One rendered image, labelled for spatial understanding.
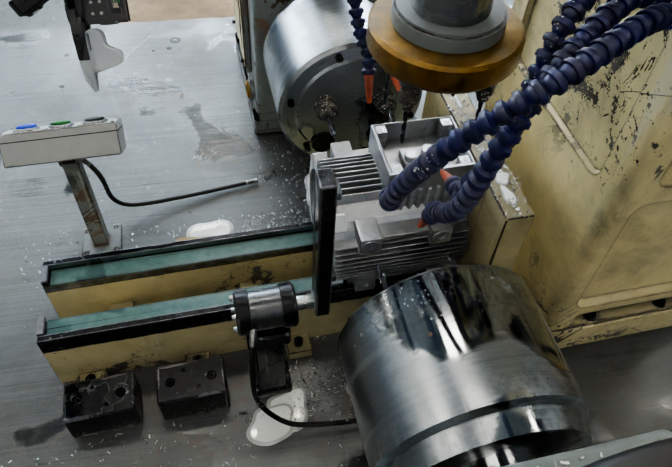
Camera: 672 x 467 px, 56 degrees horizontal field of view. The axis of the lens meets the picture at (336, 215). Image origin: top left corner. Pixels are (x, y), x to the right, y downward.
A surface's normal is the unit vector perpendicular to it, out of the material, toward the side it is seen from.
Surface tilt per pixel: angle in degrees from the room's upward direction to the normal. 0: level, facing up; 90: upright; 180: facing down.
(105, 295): 90
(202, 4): 0
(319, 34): 24
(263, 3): 90
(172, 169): 0
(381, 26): 0
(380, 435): 66
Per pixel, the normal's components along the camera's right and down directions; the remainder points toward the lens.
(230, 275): 0.22, 0.75
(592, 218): -0.97, 0.14
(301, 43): -0.58, -0.41
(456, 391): -0.30, -0.55
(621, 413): 0.04, -0.65
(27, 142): 0.21, 0.25
